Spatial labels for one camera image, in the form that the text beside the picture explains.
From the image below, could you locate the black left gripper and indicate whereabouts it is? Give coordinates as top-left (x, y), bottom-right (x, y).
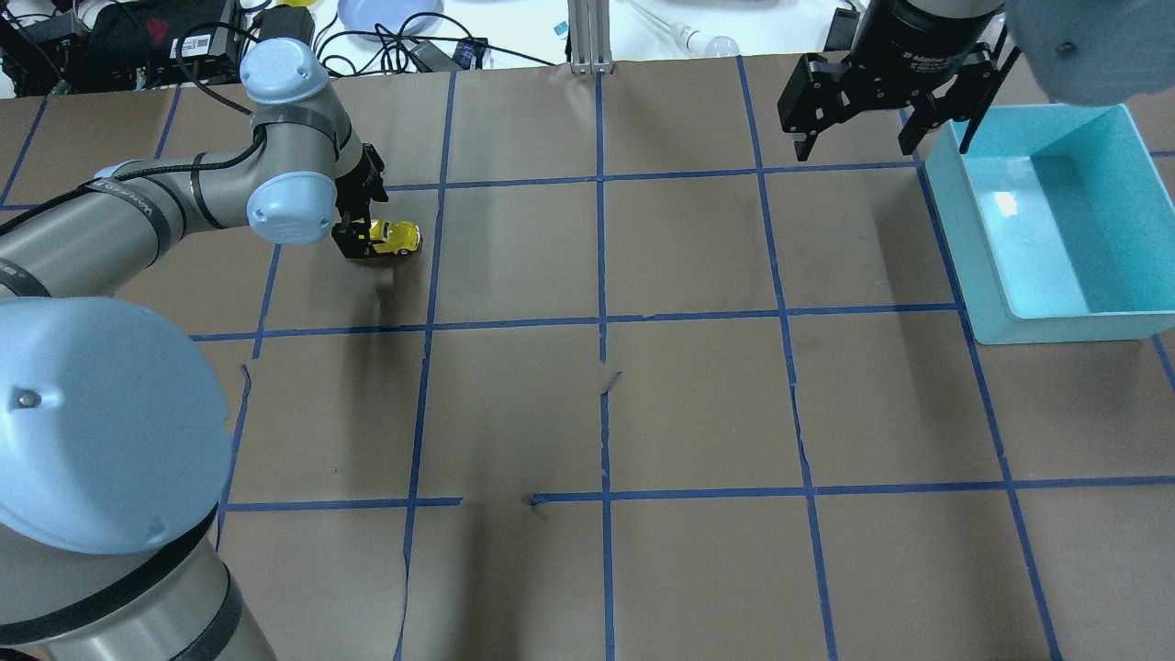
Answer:
top-left (331, 142), bottom-right (387, 259)

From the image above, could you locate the turquoise plastic bin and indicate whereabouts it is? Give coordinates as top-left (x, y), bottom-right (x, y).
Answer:
top-left (924, 104), bottom-right (1174, 344)

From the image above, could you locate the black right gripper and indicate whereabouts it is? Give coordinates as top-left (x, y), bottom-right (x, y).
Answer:
top-left (778, 1), bottom-right (1002, 162)

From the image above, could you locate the black electronics box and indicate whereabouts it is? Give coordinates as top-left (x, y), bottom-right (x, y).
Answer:
top-left (74, 1), bottom-right (242, 93)

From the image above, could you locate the yellow toy beetle car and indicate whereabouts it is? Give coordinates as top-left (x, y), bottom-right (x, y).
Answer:
top-left (368, 220), bottom-right (422, 258)

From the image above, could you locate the aluminium frame post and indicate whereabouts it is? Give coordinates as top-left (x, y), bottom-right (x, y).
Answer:
top-left (565, 0), bottom-right (615, 75)

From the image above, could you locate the light blue plate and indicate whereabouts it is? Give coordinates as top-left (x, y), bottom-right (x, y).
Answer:
top-left (337, 0), bottom-right (444, 40)

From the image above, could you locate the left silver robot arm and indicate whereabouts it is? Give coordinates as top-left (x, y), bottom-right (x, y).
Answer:
top-left (1, 38), bottom-right (387, 660)

